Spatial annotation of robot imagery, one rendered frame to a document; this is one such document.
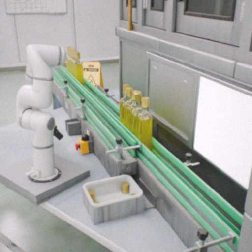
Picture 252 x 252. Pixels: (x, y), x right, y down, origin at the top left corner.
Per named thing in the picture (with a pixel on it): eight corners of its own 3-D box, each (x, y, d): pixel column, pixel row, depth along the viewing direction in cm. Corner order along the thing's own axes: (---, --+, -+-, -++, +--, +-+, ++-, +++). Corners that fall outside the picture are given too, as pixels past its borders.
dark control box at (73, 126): (80, 134, 212) (80, 122, 208) (68, 136, 209) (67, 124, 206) (78, 129, 219) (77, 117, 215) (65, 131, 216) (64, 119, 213)
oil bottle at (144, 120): (151, 154, 158) (153, 112, 150) (141, 156, 157) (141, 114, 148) (146, 149, 163) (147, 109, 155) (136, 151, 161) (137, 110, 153)
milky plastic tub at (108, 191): (144, 211, 139) (144, 193, 135) (93, 224, 131) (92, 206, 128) (128, 189, 154) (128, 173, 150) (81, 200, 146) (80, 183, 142)
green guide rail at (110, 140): (121, 159, 153) (121, 144, 150) (119, 160, 153) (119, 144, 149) (51, 74, 302) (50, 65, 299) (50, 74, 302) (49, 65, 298)
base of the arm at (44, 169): (35, 186, 148) (33, 155, 142) (19, 176, 155) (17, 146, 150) (63, 174, 159) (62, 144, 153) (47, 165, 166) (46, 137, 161)
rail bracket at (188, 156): (200, 182, 137) (203, 153, 131) (185, 186, 134) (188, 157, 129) (194, 177, 140) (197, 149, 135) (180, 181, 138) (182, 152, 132)
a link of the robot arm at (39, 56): (61, 80, 143) (62, 47, 140) (28, 79, 137) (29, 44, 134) (53, 77, 155) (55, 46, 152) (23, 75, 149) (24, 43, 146)
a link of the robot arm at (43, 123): (47, 151, 146) (45, 116, 140) (22, 145, 151) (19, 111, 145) (59, 143, 155) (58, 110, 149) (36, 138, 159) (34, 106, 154)
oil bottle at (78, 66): (84, 88, 261) (82, 52, 249) (77, 89, 259) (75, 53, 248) (82, 86, 265) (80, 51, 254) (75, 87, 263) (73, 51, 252)
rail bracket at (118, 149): (141, 160, 152) (142, 136, 147) (107, 167, 146) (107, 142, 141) (139, 157, 155) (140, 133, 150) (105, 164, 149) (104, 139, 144)
